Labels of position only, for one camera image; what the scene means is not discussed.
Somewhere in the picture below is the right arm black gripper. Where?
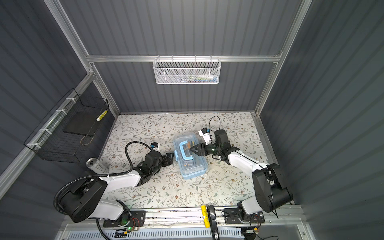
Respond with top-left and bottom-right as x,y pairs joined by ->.
191,142 -> 222,157

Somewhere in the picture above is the light blue toolbox base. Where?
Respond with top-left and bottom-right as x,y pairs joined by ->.
174,150 -> 208,180

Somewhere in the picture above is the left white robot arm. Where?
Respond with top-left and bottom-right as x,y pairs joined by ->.
53,142 -> 175,227

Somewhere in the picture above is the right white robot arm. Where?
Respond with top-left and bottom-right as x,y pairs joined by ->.
190,128 -> 294,222

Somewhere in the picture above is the yellow tube in basket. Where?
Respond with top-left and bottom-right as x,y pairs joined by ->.
96,110 -> 109,122

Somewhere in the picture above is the black foam pad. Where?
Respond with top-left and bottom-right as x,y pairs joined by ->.
63,112 -> 101,137

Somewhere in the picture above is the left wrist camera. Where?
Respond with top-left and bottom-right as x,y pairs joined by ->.
150,142 -> 160,152

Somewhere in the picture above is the yellow marker on rail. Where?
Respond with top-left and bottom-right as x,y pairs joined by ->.
201,205 -> 210,228

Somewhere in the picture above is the white wire mesh basket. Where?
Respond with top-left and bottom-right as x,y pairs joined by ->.
153,60 -> 222,85

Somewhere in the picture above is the black handle tool on rail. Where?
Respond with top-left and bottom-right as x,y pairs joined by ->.
207,205 -> 220,240

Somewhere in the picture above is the black wire basket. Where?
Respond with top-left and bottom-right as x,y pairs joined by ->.
24,90 -> 110,164

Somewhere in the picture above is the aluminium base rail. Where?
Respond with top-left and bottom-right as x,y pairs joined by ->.
59,205 -> 301,229

